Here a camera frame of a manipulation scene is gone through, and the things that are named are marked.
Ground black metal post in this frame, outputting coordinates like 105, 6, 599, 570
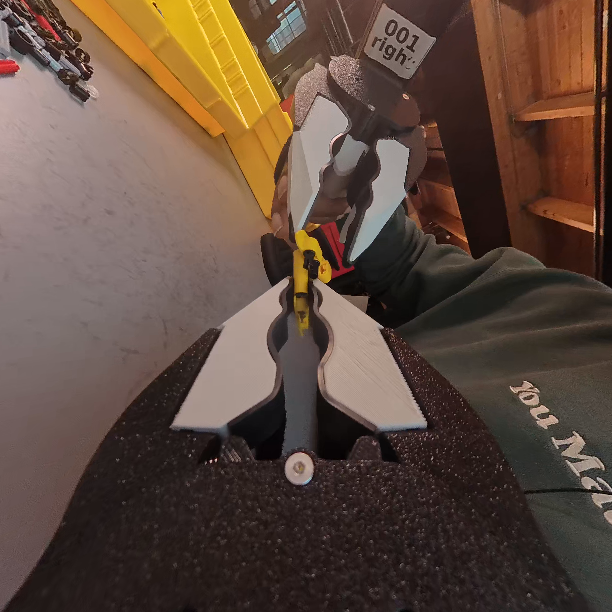
428, 0, 512, 256

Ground yellow storage bin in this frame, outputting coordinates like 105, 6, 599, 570
222, 103, 293, 220
71, 0, 283, 139

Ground red fabric bag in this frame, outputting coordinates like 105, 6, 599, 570
313, 221, 357, 280

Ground yellow lego subassembly blue pins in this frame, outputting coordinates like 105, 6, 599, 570
293, 251, 312, 335

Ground black earbud cable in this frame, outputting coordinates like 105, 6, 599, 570
521, 485, 612, 496

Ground yellow lego plate black pins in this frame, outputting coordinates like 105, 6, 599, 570
295, 223, 333, 284

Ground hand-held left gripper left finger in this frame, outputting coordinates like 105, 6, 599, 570
171, 277, 293, 437

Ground pile of small lego pieces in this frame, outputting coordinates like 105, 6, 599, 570
0, 0, 98, 102

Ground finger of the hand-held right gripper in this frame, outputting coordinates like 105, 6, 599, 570
340, 136, 412, 266
287, 95, 352, 231

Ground wooden wall shelving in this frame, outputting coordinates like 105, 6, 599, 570
471, 0, 612, 288

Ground window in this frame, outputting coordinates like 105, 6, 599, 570
265, 0, 308, 55

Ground person's right hand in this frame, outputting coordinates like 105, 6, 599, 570
270, 172, 355, 240

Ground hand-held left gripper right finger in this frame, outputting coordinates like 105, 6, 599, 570
308, 277, 428, 435

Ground person's right forearm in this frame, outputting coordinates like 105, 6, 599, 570
356, 203, 612, 335

